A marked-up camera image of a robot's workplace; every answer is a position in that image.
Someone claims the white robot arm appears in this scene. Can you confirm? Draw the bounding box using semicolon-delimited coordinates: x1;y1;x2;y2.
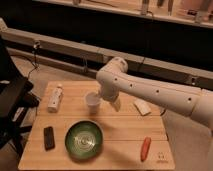
96;57;213;131

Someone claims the green ceramic bowl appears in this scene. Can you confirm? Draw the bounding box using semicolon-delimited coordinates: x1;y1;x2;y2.
65;120;103;161

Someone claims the white rectangular block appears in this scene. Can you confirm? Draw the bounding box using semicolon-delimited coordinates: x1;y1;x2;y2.
134;99;151;116

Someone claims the orange carrot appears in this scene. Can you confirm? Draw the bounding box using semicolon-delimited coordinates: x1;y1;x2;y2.
140;137;151;161

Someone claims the white plastic bottle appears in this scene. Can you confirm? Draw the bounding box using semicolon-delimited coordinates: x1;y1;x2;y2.
47;84;63;113

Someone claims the black remote control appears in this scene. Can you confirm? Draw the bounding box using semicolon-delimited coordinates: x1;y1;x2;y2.
44;126;55;150

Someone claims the black chair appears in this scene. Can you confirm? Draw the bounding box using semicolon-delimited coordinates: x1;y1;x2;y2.
0;36;39;156

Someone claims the black cable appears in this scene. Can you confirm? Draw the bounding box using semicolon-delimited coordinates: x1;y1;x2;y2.
26;41;42;81

